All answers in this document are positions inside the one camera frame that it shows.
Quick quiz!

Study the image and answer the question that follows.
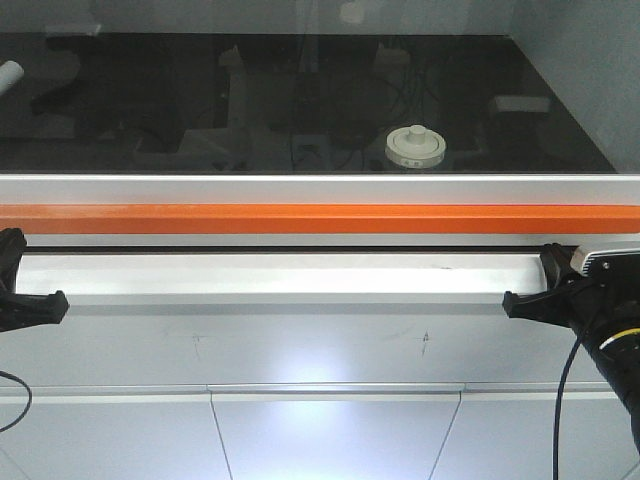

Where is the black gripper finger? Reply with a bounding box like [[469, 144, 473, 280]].
[[541, 243, 580, 290], [1, 291, 69, 332], [0, 228, 27, 293], [502, 287, 579, 330]]

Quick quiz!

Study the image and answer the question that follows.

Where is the fume hood sash with orange handle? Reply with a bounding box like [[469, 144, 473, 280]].
[[1, 1, 639, 248]]

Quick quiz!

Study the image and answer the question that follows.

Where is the glass jar with cream lid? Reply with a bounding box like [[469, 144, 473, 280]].
[[385, 124, 447, 170]]

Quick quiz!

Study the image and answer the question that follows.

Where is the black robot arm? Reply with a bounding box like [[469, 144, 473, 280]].
[[502, 241, 639, 444]]

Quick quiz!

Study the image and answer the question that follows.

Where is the white fume hood base cabinet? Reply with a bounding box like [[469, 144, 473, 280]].
[[1, 246, 639, 479]]

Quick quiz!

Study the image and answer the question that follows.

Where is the rolled white poster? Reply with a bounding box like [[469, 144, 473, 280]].
[[0, 60, 24, 96]]

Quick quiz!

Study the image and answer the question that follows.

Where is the black camera cable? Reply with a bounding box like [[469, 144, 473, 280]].
[[550, 335, 584, 480]]

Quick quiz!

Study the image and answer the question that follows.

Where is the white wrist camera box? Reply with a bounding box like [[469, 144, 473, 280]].
[[570, 241, 639, 277]]

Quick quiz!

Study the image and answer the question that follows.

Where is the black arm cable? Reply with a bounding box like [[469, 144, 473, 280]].
[[0, 371, 34, 433]]

